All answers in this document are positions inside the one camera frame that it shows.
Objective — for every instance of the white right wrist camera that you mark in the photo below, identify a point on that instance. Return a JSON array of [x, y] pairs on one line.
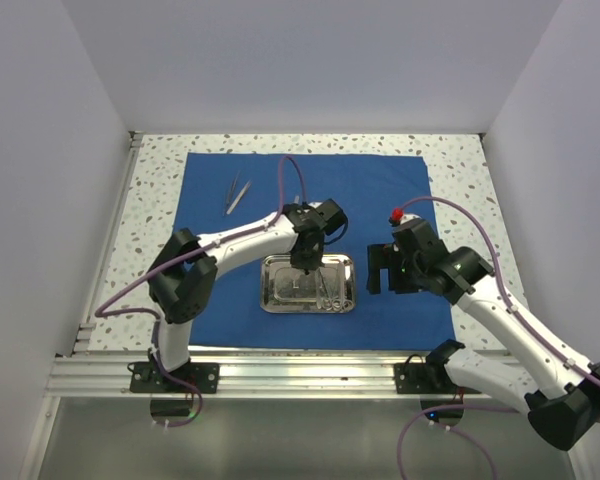
[[398, 217]]

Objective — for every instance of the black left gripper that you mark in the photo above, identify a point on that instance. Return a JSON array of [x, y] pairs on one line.
[[307, 264]]

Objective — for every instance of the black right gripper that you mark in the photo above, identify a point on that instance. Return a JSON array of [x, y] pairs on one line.
[[385, 256]]

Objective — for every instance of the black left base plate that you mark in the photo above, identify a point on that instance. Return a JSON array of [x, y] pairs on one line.
[[147, 378]]

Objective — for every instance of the pointed steel tweezers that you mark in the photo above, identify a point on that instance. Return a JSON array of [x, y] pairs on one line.
[[231, 189]]

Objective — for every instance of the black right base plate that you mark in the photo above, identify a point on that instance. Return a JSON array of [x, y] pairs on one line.
[[414, 376]]

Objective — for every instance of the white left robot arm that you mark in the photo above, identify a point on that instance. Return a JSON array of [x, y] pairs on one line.
[[184, 272]]

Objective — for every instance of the steel instrument tray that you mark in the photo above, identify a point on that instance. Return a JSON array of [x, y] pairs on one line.
[[284, 289]]

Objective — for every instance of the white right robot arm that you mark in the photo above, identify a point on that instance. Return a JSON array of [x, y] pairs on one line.
[[554, 386]]

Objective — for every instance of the steel surgical scissors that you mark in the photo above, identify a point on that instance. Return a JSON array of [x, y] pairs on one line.
[[341, 288]]

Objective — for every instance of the aluminium front rail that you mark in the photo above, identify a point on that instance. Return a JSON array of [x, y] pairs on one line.
[[243, 375]]

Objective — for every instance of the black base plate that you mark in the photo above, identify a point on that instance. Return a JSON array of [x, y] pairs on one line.
[[414, 376], [147, 378]]

